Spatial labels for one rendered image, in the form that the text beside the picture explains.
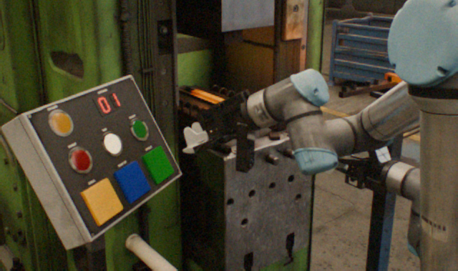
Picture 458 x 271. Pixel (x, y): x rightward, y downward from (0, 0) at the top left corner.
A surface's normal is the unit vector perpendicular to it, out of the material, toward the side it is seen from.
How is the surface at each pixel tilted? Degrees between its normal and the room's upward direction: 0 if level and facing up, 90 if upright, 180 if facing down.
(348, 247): 0
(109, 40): 90
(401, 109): 105
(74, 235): 90
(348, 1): 90
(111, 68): 90
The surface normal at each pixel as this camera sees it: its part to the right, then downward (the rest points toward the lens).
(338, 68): -0.70, 0.22
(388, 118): -0.74, 0.45
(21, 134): -0.45, 0.29
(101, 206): 0.77, -0.35
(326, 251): 0.00, -0.95
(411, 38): -0.90, 0.01
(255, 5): 0.62, 0.25
